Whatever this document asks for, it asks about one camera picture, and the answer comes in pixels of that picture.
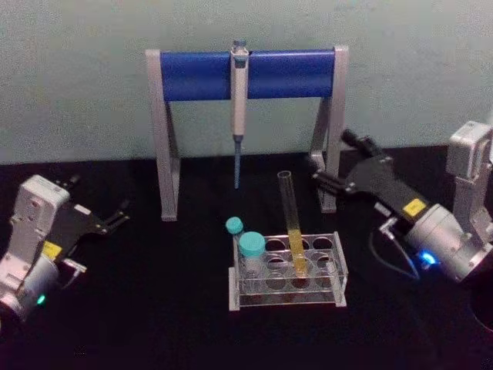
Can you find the pale plain wall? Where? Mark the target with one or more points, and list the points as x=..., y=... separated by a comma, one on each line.
x=77, y=77

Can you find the black table cloth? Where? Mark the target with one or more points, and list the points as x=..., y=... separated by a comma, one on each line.
x=154, y=331

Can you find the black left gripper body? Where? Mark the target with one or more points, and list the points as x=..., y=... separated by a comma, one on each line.
x=75, y=223

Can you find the glass tube with yellow liquid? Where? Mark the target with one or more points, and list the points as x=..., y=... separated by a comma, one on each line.
x=292, y=223

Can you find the clear plastic tube rack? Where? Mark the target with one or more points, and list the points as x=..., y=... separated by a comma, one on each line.
x=327, y=270

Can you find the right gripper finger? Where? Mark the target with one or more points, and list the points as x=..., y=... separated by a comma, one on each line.
x=331, y=182
x=362, y=144

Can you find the wide tube with teal cap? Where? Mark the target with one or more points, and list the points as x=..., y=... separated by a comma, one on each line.
x=252, y=243

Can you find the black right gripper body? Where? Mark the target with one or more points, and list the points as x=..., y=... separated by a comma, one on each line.
x=385, y=185

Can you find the grey pipette with blue tip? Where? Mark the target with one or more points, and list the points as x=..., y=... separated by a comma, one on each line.
x=239, y=108

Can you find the small tube with teal cap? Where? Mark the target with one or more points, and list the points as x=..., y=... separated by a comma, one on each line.
x=233, y=225

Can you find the grey stand with blue bar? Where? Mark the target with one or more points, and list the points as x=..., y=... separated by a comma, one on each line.
x=285, y=73

